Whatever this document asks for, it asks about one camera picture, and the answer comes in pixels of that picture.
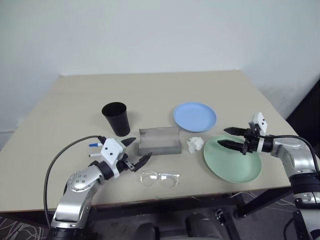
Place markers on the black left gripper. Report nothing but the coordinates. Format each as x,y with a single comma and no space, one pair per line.
124,163

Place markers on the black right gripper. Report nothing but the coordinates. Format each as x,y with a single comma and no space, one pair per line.
250,141

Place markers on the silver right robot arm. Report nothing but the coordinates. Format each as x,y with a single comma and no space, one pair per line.
297,160

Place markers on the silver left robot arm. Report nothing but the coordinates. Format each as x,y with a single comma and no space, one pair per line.
77,185

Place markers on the green plastic plate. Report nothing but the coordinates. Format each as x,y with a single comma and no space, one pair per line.
232,162

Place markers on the grey transparent glasses case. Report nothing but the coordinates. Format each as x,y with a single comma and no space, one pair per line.
159,140

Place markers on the crumpled white tissue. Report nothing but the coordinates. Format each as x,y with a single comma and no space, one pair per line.
195,144

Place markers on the black plastic cup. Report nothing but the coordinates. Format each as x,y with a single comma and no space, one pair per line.
116,118

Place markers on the blue plastic plate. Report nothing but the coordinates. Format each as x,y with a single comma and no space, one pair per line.
195,116

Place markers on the dark rounded robot leg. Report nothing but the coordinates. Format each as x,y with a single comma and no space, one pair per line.
206,226
146,231

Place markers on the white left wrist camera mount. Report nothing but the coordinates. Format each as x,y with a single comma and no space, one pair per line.
111,152

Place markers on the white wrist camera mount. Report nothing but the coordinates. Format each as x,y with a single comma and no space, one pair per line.
111,152
259,123

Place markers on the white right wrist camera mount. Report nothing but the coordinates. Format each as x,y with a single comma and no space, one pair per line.
259,123

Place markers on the clear frame eyeglasses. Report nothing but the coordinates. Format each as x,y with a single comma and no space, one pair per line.
160,178

